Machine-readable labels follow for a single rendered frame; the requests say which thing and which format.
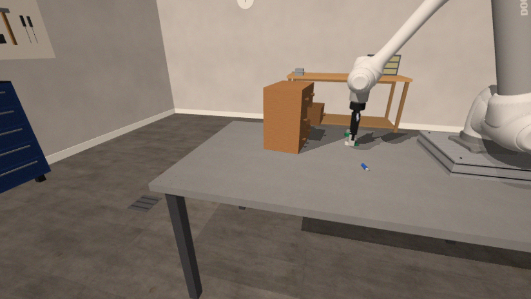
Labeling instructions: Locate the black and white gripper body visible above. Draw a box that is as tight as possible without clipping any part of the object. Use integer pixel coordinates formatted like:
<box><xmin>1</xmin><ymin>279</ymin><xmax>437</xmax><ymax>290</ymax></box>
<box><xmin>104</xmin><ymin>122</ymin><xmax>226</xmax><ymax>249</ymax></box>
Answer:
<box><xmin>349</xmin><ymin>102</ymin><xmax>366</xmax><ymax>118</ymax></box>

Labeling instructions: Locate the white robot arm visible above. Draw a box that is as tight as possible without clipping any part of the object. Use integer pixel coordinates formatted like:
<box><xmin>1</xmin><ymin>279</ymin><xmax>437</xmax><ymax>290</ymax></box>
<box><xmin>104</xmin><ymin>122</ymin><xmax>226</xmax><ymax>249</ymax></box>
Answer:
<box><xmin>347</xmin><ymin>0</ymin><xmax>531</xmax><ymax>155</ymax></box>

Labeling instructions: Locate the brown wooden drawer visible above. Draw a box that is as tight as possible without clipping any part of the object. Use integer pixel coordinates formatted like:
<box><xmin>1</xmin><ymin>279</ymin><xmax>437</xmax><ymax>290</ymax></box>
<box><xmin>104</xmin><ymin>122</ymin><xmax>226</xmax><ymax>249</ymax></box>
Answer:
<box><xmin>305</xmin><ymin>124</ymin><xmax>311</xmax><ymax>139</ymax></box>
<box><xmin>301</xmin><ymin>88</ymin><xmax>309</xmax><ymax>112</ymax></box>
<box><xmin>307</xmin><ymin>84</ymin><xmax>314</xmax><ymax>105</ymax></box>
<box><xmin>306</xmin><ymin>102</ymin><xmax>325</xmax><ymax>126</ymax></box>
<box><xmin>300</xmin><ymin>108</ymin><xmax>307</xmax><ymax>132</ymax></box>
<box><xmin>298</xmin><ymin>128</ymin><xmax>306</xmax><ymax>152</ymax></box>

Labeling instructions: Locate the brown wooden chest of drawers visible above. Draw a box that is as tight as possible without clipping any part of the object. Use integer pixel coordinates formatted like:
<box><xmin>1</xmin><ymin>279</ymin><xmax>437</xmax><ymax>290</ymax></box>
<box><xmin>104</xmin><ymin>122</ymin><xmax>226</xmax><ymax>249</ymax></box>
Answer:
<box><xmin>263</xmin><ymin>81</ymin><xmax>314</xmax><ymax>154</ymax></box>

